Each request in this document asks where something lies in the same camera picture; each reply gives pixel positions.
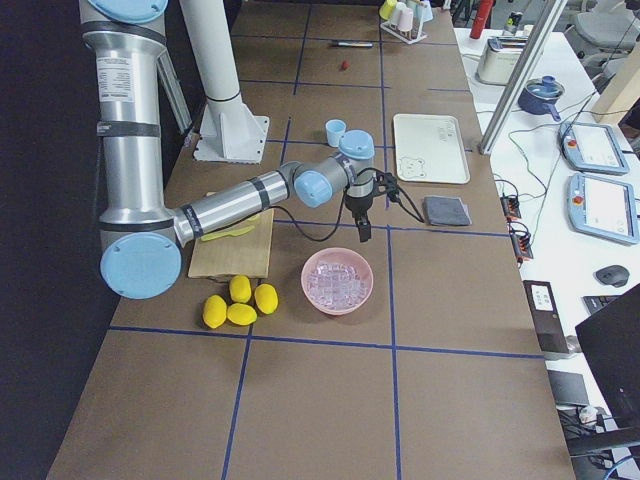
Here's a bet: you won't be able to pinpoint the yellow-green cup on rack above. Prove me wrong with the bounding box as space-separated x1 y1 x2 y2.
378 0 397 21

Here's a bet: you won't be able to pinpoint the pink bowl of ice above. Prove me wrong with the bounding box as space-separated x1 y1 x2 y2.
300 247 374 316

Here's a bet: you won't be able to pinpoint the near teach pendant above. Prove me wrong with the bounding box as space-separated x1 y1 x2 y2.
567 173 639 245

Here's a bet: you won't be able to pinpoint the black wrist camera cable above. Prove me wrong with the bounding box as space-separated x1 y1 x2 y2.
269 184 426 242

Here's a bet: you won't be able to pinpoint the aluminium frame post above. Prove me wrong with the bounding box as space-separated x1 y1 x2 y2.
478 0 567 155

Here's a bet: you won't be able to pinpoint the black computer mouse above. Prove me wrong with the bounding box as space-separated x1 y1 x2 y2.
594 265 630 288

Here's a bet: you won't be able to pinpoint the yellow lemon far left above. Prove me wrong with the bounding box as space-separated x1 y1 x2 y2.
202 295 228 329

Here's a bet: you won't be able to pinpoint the teach pendant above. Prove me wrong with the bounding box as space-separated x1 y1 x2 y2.
567 173 639 245
558 121 629 176

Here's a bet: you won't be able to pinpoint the black monitor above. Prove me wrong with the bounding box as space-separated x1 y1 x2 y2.
567 286 639 456

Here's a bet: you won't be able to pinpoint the yellow lemon back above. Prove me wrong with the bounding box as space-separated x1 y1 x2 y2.
229 275 252 304

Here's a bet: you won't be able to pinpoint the light blue plastic cup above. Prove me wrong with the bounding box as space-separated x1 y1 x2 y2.
325 119 346 148

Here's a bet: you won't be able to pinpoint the blue pot with lid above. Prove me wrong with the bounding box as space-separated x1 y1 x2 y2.
518 75 565 122

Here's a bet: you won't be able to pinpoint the cream bear tray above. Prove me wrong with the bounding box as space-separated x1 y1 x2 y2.
393 113 470 185

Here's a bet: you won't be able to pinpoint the white toaster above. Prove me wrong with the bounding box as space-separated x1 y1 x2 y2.
476 36 528 86

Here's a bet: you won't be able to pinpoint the white cup rack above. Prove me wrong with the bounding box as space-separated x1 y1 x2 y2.
380 21 428 45

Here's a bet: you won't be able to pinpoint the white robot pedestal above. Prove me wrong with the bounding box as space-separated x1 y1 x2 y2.
180 0 270 164

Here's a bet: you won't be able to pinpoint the grey folded cloth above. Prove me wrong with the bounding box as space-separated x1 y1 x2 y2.
423 196 472 226

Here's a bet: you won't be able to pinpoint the yellow lemon front middle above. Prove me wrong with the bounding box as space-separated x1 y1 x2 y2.
227 303 258 326

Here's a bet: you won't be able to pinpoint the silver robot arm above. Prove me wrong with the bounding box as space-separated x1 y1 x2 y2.
79 1 375 299

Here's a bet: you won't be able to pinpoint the wooden cutting board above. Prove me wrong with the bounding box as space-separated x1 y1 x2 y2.
188 209 274 279

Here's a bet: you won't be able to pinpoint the yellow lemon right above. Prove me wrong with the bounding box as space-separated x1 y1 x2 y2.
254 283 279 315

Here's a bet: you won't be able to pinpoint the yellow lemon slices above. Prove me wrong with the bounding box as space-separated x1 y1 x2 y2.
200 214 260 242

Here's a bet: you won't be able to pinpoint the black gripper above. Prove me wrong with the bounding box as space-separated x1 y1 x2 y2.
345 182 374 243

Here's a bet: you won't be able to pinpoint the far teach pendant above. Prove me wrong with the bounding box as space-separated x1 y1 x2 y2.
558 121 629 176

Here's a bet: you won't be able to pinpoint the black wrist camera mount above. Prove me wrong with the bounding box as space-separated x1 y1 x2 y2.
373 171 401 204

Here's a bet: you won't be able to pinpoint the pink cup on rack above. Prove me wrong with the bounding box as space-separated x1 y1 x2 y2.
389 4 414 32

